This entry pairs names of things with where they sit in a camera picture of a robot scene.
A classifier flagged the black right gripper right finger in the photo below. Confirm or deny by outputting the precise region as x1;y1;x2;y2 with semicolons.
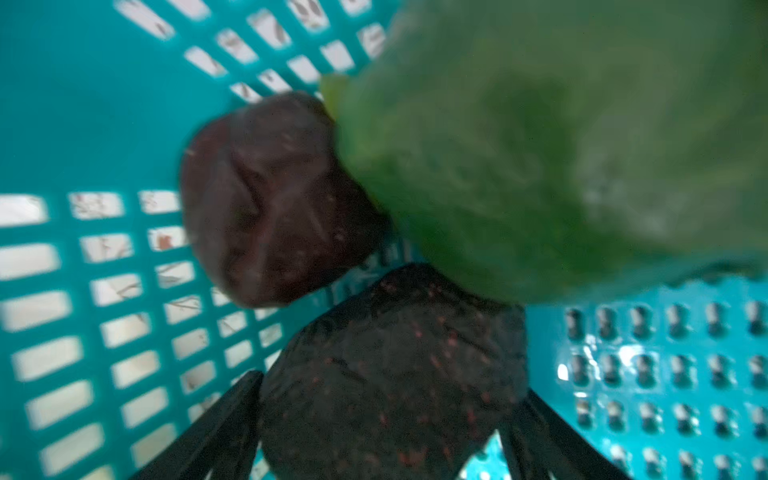
499;391;628;480

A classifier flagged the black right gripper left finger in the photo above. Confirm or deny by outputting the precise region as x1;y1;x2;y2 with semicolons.
132;370;264;479

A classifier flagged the dark green avocado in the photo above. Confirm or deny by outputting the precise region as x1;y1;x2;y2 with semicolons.
260;263;529;479

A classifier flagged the light green fruit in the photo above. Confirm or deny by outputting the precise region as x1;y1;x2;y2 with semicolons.
321;1;767;303

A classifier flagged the teal plastic basket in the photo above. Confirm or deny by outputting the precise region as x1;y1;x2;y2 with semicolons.
1;1;767;479

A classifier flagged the dark purple round fruit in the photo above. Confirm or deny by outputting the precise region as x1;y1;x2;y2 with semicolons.
179;92;390;308

